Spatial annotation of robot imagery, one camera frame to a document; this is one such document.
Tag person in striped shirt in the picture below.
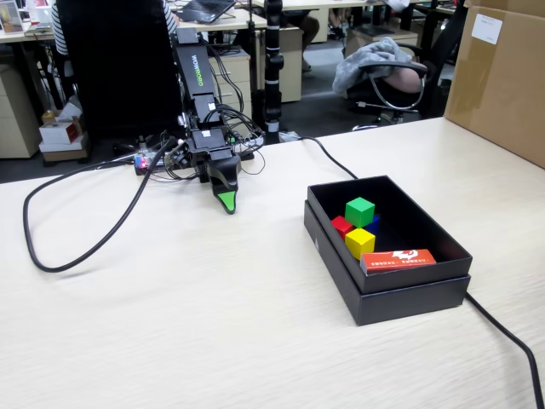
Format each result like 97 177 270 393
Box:
49 0 180 59

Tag orange red carton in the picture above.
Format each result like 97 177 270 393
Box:
359 248 439 274

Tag light wooden desk pedestal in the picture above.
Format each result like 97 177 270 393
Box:
0 63 44 160

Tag black laptop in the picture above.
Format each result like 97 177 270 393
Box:
175 0 238 25

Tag seated person legs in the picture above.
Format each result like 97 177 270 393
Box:
293 14 322 73

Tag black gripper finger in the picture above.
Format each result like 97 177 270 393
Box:
207 153 243 195
210 183 238 216

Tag desktop picture frame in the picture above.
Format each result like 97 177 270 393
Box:
0 0 26 35

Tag red wooden cube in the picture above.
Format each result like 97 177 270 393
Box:
330 215 355 240

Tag small white box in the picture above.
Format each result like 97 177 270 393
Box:
38 121 80 147

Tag yellow wooden cube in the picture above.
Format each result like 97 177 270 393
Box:
344 228 377 261

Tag large brown cardboard box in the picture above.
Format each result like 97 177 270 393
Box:
443 0 545 170

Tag thick black looped cable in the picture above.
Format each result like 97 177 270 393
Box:
22 136 177 274

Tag black office chair backrest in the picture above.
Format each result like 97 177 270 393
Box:
54 0 186 142

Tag bare person leg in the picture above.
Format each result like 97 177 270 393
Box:
387 63 429 96

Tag beige desk side cabinet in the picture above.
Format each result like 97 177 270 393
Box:
278 26 305 104

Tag grey blanket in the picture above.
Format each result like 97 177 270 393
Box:
330 36 415 95

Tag robot controller circuit board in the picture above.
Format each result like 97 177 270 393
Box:
133 148 172 177

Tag green wooden cube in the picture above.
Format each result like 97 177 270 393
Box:
344 196 377 229

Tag small open cardboard box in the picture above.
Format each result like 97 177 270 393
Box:
39 107 91 164

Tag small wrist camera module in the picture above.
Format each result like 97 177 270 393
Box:
163 144 192 171

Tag black vertical pole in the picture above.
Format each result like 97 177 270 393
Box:
261 0 285 146

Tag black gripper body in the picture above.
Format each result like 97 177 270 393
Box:
186 127 233 184

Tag white paper label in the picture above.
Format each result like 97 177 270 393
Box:
470 12 504 47

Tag chrome frame office chair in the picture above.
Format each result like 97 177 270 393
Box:
346 58 432 131

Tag black cardboard box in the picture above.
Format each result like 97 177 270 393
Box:
302 199 472 327
307 174 474 296

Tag beige drawer cabinet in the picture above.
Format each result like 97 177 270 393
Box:
207 45 254 123

